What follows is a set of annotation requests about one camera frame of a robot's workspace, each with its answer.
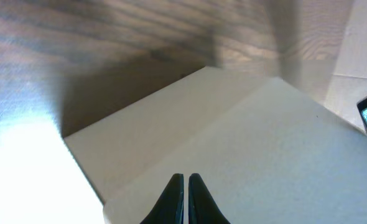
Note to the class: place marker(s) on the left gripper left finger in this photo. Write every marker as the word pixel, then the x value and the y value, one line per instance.
pixel 169 208

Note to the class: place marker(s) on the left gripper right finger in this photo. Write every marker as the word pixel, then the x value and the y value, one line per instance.
pixel 202 209

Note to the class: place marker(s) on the brown cardboard box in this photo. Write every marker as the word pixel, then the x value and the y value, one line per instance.
pixel 266 144

